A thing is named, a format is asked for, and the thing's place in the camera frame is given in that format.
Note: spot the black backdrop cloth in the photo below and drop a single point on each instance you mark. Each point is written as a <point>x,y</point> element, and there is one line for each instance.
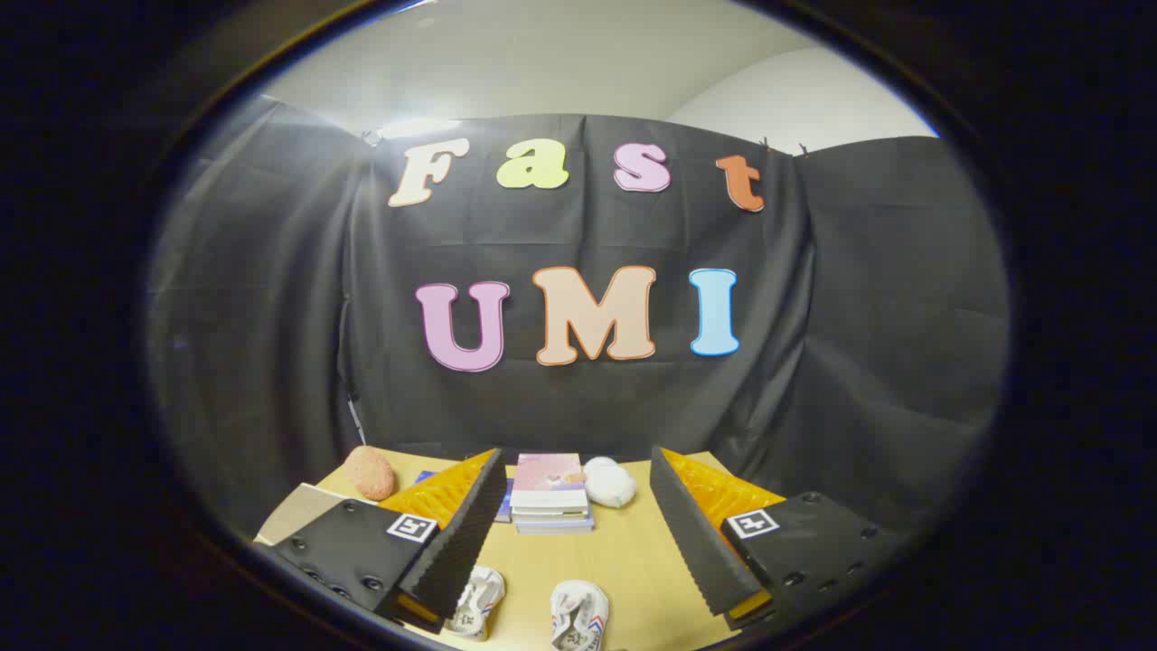
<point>587,226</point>

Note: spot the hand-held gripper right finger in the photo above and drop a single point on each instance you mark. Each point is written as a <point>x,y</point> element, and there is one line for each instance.
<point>687,533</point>

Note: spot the white canvas shoe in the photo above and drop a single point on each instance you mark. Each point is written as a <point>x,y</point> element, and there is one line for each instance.
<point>477,601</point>
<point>578,615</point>

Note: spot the pink cover book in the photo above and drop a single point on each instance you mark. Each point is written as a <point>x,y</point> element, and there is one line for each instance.
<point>547,475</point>

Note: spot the pale blue-edged book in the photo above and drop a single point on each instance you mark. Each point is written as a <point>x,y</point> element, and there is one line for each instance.
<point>553,528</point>

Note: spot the beige fabric storage box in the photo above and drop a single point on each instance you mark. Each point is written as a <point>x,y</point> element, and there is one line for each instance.
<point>303,511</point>

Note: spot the orange plush toy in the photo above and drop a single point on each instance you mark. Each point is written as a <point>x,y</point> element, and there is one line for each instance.
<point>369,472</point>

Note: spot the white-edged book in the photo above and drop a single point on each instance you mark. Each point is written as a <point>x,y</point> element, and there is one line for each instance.
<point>551,514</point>

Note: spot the blue cover book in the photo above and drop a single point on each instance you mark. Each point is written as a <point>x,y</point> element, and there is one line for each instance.
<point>503,506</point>

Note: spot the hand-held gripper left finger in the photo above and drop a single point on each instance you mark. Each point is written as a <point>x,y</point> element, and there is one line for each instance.
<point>475,533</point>

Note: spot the white plush toy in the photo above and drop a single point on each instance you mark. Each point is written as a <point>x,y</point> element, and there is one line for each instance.
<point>610,486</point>

